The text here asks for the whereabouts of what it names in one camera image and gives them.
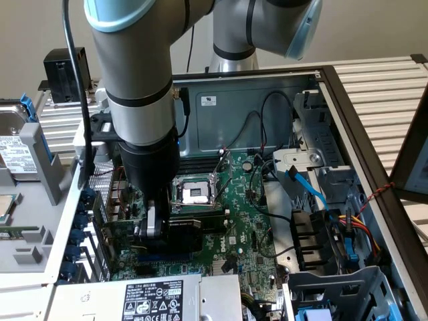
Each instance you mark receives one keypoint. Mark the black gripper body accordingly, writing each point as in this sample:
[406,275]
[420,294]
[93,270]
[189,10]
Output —
[150,167]

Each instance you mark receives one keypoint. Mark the green graphics card black shroud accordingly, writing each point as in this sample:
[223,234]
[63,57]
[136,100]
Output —
[184,237]

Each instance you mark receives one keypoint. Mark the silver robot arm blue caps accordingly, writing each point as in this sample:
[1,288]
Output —
[133,67]

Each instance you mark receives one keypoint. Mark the blue expansion slot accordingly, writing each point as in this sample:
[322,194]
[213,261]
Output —
[167,258]

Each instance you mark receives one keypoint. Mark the short black expansion slot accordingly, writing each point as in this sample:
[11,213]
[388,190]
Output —
[143,271]

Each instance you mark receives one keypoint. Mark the black RAM slot white latches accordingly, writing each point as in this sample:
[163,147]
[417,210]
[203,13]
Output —
[197,157]
[197,166]
[200,212]

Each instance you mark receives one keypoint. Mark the CPU socket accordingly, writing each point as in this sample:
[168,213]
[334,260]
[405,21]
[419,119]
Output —
[197,194]

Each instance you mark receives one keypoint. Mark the green RAM stick black chips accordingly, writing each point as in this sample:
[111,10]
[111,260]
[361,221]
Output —
[214,224]

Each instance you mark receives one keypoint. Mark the dark blue slot clip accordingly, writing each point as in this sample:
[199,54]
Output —
[80,221]
[68,268]
[76,236]
[72,252]
[87,195]

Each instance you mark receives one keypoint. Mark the silver chipset heatsink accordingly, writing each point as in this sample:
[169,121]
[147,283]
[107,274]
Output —
[217,269]

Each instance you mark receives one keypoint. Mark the silver socket cover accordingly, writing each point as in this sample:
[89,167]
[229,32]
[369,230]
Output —
[226,164]

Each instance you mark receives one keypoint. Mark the grey power supply with label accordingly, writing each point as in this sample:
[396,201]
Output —
[100,301]

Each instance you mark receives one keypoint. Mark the green Dell motherboard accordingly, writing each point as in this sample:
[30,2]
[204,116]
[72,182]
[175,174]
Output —
[240,197]

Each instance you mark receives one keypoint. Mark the round coin battery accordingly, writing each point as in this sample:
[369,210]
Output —
[247,166]

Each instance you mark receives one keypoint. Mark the open grey PC case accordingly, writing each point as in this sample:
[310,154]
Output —
[234,110]

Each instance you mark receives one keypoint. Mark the grey parts rack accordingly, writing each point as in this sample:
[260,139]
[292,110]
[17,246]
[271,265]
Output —
[36,207]

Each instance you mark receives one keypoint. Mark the black plastic box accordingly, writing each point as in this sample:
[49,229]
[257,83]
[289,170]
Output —
[57,77]

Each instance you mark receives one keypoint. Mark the green RAM stick with sticker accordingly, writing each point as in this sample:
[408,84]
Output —
[16,231]

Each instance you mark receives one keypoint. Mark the silver hard disk white label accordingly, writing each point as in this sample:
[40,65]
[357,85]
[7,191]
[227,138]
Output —
[13,150]

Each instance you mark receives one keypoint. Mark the silver CPU chip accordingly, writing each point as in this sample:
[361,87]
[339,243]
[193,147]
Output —
[8,209]

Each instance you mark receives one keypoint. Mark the black plastic fan shroud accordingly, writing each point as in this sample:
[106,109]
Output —
[307,234]

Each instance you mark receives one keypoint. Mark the silver metal drive cage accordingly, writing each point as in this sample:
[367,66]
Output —
[321,140]

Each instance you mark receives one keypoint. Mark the pale blue plastic block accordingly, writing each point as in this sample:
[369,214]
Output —
[316,315]

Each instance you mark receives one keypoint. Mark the grey metal disk bay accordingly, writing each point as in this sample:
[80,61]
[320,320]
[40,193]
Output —
[334,284]

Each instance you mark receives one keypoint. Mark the dark framed panel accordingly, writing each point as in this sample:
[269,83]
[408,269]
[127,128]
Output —
[414,160]

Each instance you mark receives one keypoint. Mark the wrist camera black bracket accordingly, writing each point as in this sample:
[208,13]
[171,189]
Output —
[103,133]

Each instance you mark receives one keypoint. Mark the blue disk bracket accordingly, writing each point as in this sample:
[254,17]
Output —
[29,107]

